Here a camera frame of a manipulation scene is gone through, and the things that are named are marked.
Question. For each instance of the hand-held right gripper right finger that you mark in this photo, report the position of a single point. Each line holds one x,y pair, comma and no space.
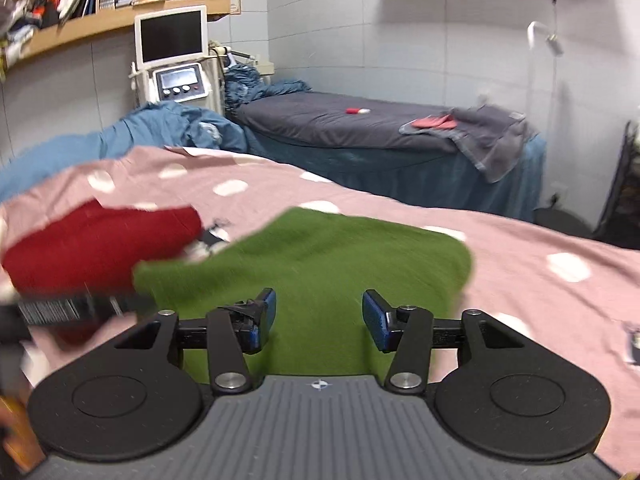
375,320

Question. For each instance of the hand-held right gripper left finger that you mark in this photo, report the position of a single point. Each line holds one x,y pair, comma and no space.
268,307

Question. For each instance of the green knit cardigan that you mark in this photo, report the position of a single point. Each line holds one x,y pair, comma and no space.
325,260

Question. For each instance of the red knit sweater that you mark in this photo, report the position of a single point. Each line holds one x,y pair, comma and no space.
100,245

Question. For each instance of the blue bed skirt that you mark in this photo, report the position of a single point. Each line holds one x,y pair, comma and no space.
400,175

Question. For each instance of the pink polka dot blanket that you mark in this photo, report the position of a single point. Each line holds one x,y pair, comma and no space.
500,240

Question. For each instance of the grey massage bed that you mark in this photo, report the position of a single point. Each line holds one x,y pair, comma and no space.
325,125

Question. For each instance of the large blue bedsheet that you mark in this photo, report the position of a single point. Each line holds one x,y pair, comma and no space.
150,130

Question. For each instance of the red cloth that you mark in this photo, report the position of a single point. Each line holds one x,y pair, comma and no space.
432,121

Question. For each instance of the small red white item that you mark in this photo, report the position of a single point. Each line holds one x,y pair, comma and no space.
357,110

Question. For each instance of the black round stool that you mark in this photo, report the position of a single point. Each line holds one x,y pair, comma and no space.
562,221

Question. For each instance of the grey towel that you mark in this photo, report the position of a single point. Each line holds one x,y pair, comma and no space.
495,145

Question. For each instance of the small blue cloth pile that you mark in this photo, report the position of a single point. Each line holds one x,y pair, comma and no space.
250,87

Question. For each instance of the black storage rack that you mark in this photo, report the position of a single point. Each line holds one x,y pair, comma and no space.
622,195

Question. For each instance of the white machine with monitor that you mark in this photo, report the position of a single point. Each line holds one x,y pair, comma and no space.
172,35

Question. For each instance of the white gooseneck lamp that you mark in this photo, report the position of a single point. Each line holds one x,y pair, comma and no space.
554,45

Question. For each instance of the wooden wall shelf with clutter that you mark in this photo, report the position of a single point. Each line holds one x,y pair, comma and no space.
125,16

